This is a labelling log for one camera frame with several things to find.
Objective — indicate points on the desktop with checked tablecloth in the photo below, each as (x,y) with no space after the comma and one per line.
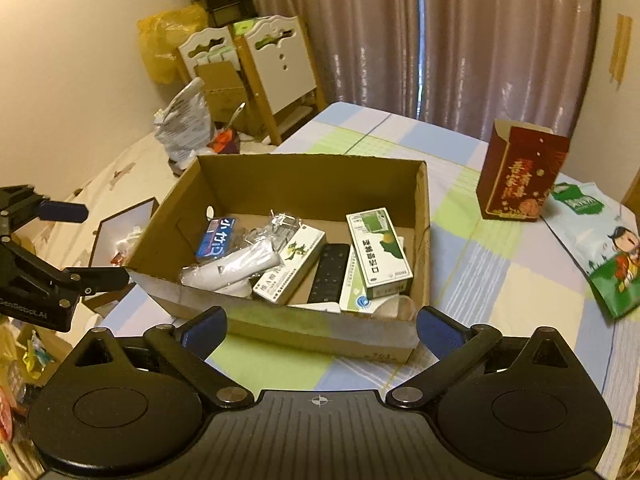
(465,270)

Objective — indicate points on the yellow plastic bag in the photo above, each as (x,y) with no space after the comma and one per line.
(160,40)

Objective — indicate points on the small plastic packet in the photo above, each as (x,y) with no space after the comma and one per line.
(215,240)

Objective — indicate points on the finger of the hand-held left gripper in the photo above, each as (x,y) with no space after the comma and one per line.
(62,211)
(105,278)

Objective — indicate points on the white remote control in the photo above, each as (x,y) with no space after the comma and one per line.
(230,267)

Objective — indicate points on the pink grey curtain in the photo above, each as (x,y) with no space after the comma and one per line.
(425,35)

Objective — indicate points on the white carved chair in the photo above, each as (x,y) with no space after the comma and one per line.
(280,70)
(207,50)

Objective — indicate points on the blue and white medicine box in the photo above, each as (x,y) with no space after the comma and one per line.
(355,296)

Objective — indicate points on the clear plastic case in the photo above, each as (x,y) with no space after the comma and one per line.
(277,227)

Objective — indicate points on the black remote control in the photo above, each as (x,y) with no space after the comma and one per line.
(330,270)

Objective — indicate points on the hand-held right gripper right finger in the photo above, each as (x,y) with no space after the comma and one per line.
(436,332)

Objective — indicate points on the white printed plastic bag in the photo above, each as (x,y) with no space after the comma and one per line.
(182,120)

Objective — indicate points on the small brown cardboard box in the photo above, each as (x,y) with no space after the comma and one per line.
(225,90)

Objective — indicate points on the green cartoon snack bag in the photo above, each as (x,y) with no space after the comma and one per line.
(600,245)

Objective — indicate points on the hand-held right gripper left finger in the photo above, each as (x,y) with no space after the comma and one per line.
(205,332)

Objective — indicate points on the green and white medicine box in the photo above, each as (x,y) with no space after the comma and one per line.
(380,255)

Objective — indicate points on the red paper gift box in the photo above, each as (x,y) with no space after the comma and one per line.
(520,180)

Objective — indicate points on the pile of colourful packets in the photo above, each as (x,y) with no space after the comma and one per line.
(35,360)

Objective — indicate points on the cream printed blanket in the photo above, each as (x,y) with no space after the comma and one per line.
(125,175)

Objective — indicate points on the dark framed open box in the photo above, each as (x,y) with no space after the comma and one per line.
(130,232)

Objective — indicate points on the yellow paper wall strip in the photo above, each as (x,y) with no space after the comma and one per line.
(621,45)

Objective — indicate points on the clear plastic cup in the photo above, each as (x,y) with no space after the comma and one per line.
(395,307)

